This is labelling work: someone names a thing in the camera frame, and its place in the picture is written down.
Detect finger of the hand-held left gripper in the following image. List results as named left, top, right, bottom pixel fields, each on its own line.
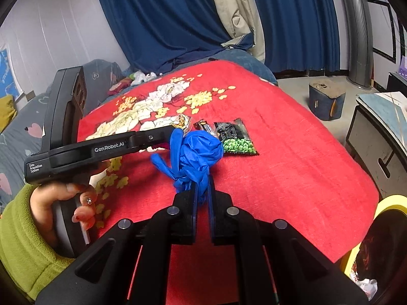
left=129, top=125, right=176, bottom=154

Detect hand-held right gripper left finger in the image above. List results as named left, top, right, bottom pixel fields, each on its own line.
left=35, top=181, right=200, bottom=305

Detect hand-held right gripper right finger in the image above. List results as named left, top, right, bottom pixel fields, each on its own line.
left=207, top=175, right=372, bottom=305

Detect blue rubber glove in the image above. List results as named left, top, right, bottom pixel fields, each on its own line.
left=150, top=129, right=224, bottom=206

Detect yellow trash bin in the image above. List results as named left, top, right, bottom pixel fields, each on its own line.
left=340, top=194, right=407, bottom=305

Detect person's left forearm green sleeve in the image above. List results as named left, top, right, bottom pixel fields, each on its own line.
left=0, top=182, right=77, bottom=302

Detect person's left hand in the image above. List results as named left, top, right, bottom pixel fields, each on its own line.
left=30, top=183, right=98, bottom=249

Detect gold snack wrapper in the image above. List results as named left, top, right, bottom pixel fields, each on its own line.
left=173, top=114, right=192, bottom=131

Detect brown candy wrapper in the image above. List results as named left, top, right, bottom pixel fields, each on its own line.
left=193, top=119, right=221, bottom=139

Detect red cloth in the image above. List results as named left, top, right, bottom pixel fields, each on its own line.
left=107, top=82, right=132, bottom=98

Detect white and green clothing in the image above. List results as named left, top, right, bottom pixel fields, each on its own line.
left=128, top=70, right=158, bottom=86

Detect yellow cushion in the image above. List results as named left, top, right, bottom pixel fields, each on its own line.
left=0, top=95, right=17, bottom=133

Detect green pea snack packet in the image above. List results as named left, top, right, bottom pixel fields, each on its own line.
left=213, top=118, right=259, bottom=156

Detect red floral blanket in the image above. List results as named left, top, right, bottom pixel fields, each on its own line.
left=77, top=61, right=381, bottom=305

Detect dark blue curtain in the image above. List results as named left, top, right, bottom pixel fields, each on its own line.
left=92, top=0, right=255, bottom=74
left=246, top=0, right=341, bottom=74

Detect beige curtain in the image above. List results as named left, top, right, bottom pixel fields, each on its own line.
left=206, top=0, right=266, bottom=63

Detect blue square stool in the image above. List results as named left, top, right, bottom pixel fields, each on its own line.
left=309, top=82, right=347, bottom=121

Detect glass top coffee table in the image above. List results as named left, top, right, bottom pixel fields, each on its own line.
left=345, top=91, right=407, bottom=204

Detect silver tower air conditioner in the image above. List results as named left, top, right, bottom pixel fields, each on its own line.
left=335, top=0, right=375, bottom=88

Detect black television stand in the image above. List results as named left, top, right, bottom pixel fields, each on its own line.
left=386, top=71, right=407, bottom=100

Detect blue wall poster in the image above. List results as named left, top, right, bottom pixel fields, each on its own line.
left=0, top=47, right=25, bottom=100

